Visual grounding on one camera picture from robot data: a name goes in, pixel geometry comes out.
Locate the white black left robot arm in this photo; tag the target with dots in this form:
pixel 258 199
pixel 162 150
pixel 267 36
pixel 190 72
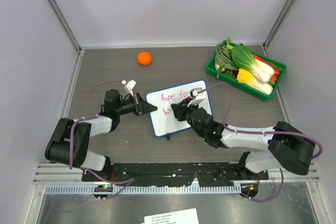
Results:
pixel 69 142

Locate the yellow white napa cabbage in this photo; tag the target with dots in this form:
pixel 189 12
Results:
pixel 247 78

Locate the white printed paper sheet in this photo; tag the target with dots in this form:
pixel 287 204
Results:
pixel 187 216

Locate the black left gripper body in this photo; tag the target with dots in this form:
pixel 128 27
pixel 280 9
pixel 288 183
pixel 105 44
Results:
pixel 137 109

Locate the slotted cable duct rail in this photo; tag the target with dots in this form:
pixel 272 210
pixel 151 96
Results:
pixel 100 189

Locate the red orange pepper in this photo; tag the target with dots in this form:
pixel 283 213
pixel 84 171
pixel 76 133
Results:
pixel 270 68

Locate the blue framed whiteboard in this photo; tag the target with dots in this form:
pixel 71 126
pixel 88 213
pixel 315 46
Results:
pixel 163 120

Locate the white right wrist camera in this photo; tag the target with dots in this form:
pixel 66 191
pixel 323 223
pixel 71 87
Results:
pixel 197 96

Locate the green plastic basket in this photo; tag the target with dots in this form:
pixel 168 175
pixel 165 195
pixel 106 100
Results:
pixel 231 76

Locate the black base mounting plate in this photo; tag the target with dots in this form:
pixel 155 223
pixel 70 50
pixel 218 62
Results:
pixel 208 174

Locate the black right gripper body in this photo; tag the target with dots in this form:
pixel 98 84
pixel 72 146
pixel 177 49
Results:
pixel 188 117

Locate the orange tangerine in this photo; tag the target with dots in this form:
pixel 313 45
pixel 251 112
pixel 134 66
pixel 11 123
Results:
pixel 144 58

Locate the green bok choy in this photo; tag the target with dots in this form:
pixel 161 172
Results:
pixel 244 58

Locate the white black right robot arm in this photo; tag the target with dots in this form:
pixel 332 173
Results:
pixel 280 146

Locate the green long beans bundle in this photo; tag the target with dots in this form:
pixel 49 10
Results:
pixel 223 60

